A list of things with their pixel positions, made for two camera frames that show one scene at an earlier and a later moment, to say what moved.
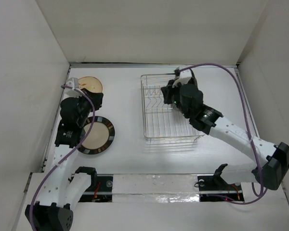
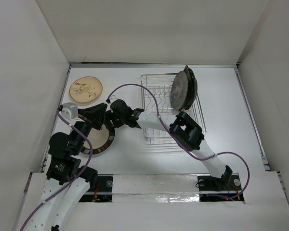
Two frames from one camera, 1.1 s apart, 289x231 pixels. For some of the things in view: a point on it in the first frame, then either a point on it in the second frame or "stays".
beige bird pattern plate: (90, 83) stays
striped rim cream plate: (101, 137) stays
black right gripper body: (172, 95) → (117, 121)
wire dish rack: (163, 123) stays
